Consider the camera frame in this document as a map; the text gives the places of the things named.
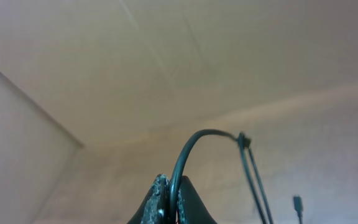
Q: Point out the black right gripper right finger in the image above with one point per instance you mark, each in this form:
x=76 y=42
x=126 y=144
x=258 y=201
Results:
x=190 y=208

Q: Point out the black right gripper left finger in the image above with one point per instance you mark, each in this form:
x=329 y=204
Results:
x=154 y=205

